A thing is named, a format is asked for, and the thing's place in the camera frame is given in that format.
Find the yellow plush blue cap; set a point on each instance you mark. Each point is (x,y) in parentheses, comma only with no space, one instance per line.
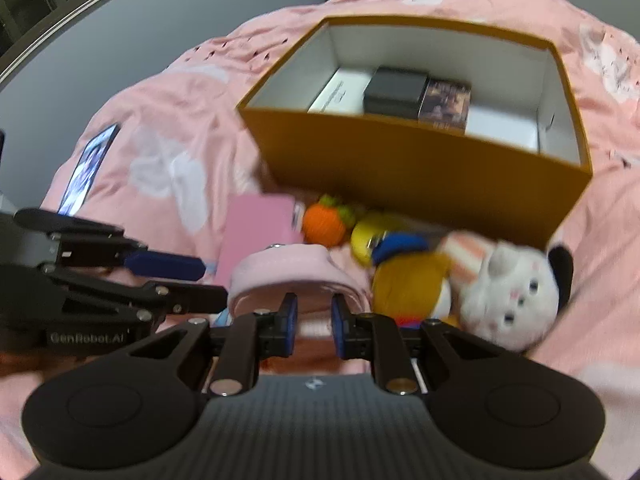
(405,285)

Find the orange knitted toy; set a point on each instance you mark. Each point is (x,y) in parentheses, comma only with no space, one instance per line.
(325,225)

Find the white plush black ears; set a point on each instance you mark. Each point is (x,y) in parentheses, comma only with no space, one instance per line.
(505,295)

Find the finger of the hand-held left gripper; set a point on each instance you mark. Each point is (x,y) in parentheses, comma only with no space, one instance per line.
(195,297)
(165,266)

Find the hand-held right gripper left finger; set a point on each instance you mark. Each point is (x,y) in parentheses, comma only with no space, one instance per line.
(291,322)

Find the black box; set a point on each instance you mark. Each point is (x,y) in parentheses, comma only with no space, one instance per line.
(395,90)

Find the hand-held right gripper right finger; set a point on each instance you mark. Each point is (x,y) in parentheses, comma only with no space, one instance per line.
(339,327)

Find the pink zipper pouch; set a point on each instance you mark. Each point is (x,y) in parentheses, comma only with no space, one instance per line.
(290,270)

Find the smartphone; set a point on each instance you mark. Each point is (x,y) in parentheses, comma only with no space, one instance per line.
(87,170)

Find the pink card holder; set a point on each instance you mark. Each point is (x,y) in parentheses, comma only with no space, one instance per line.
(255,230)

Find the printed card box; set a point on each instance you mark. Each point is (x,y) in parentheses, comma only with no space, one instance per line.
(445,105)

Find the orange cardboard box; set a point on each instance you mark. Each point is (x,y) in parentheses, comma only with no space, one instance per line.
(400,175)

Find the person's left hand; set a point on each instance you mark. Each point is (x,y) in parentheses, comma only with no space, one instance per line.
(20,362)

